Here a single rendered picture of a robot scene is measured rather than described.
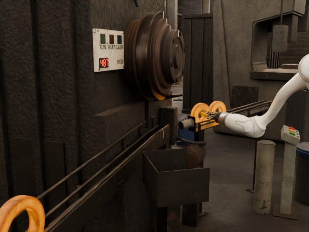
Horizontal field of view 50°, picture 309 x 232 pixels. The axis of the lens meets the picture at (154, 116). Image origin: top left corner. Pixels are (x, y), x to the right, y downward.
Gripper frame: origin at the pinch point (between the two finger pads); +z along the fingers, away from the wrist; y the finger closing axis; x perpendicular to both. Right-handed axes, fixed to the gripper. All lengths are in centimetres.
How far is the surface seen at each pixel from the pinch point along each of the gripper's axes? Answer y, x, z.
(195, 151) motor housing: -15.8, -20.7, -14.2
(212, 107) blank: 9.5, 2.1, -1.3
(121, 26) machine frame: -68, 54, -12
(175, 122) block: -25.3, -3.1, -4.5
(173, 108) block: -27.3, 6.2, -4.1
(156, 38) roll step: -55, 48, -24
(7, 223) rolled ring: -138, 3, -80
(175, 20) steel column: 506, 92, 679
